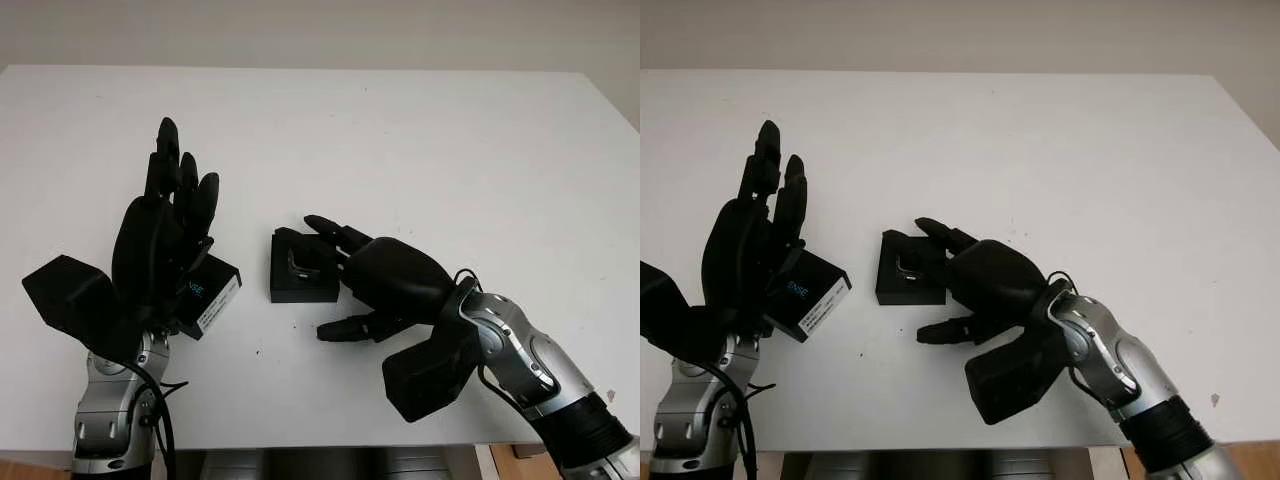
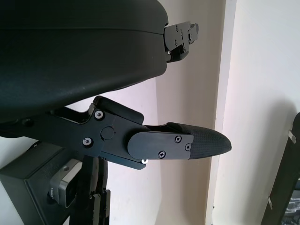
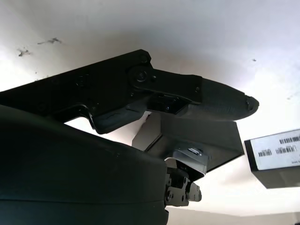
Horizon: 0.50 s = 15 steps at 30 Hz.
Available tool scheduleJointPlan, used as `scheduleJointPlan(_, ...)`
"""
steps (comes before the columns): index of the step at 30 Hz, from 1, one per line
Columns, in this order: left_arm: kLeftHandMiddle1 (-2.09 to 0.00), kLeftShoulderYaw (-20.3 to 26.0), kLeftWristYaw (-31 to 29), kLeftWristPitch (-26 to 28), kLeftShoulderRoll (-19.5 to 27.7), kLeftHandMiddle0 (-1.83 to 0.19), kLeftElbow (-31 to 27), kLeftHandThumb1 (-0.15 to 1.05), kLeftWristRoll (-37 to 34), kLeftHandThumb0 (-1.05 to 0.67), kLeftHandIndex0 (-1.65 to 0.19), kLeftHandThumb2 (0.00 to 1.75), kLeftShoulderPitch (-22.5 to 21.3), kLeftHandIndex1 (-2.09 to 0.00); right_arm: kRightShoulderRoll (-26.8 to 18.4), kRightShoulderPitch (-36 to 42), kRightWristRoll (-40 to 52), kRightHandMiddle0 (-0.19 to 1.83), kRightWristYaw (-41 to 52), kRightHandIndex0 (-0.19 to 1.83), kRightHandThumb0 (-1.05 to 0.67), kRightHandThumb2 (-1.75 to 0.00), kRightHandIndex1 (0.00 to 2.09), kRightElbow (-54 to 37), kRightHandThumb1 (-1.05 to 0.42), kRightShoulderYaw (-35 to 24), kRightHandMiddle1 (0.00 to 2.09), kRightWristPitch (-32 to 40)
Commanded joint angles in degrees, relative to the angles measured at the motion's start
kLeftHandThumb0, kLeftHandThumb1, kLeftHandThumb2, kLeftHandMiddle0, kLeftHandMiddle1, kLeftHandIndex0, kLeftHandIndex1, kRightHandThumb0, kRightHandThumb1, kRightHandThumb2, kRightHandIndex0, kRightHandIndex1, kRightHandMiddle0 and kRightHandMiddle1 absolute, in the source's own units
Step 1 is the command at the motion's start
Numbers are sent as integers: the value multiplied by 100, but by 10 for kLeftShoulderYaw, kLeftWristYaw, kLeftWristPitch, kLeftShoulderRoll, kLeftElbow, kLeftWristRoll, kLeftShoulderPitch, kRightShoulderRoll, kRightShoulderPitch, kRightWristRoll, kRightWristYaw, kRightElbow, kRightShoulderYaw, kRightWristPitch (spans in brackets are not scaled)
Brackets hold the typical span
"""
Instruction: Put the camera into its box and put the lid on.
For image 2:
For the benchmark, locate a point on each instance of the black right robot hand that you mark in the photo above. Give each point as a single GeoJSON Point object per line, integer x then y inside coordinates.
{"type": "Point", "coordinates": [93, 187]}

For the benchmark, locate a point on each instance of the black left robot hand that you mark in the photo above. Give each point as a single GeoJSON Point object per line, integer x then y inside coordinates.
{"type": "Point", "coordinates": [70, 58]}

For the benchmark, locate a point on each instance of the small silver depth camera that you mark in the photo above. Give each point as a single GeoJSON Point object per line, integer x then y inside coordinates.
{"type": "Point", "coordinates": [63, 185]}

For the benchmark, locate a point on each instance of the dark background furniture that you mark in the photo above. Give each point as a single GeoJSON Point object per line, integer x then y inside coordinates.
{"type": "Point", "coordinates": [288, 175]}

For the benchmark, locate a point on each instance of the black camera box base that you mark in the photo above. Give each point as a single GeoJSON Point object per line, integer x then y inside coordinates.
{"type": "Point", "coordinates": [25, 194]}

